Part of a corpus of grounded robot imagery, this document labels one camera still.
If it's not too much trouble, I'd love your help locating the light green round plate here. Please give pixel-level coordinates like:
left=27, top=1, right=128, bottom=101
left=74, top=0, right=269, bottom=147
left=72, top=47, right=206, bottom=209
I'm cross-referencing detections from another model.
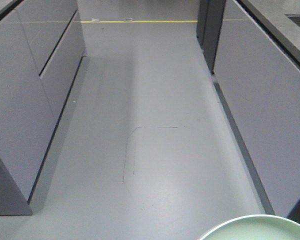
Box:
left=199, top=214, right=300, bottom=240

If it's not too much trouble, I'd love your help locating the yellow floor tape line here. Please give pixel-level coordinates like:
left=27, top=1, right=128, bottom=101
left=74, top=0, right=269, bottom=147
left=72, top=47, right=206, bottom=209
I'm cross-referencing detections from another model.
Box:
left=76, top=20, right=198, bottom=24

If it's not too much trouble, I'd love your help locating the grey right cabinet counter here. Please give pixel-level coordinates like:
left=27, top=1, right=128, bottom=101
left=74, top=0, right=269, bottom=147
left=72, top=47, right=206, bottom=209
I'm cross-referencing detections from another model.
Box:
left=196, top=0, right=300, bottom=224

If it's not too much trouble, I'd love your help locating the grey left cabinet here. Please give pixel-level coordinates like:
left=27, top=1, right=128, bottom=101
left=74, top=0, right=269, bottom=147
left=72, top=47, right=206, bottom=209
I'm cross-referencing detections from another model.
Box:
left=0, top=0, right=85, bottom=216

